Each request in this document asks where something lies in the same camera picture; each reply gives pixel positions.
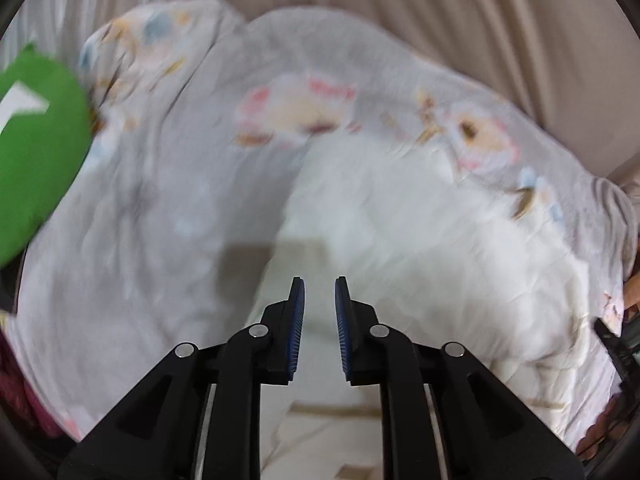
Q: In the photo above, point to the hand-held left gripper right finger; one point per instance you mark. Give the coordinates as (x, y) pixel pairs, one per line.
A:
(342, 325)

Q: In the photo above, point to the white quilted comforter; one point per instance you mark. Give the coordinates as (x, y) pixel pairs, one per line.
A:
(400, 210)

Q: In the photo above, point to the grey floral blanket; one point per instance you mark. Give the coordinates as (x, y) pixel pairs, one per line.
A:
(150, 210)

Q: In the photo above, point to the beige curtain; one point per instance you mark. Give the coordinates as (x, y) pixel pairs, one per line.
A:
(450, 10)

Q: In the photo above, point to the light grey sheer curtain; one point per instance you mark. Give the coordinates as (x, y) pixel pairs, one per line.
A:
(65, 15)

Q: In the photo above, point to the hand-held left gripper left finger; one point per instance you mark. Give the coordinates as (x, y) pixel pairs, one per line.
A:
(297, 320)

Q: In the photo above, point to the green cushion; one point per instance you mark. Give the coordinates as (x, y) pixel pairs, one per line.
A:
(40, 160)

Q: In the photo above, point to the dark red cloth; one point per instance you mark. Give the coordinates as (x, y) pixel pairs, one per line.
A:
(20, 390)

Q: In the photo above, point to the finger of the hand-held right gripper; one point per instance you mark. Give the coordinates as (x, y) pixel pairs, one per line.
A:
(612, 345)

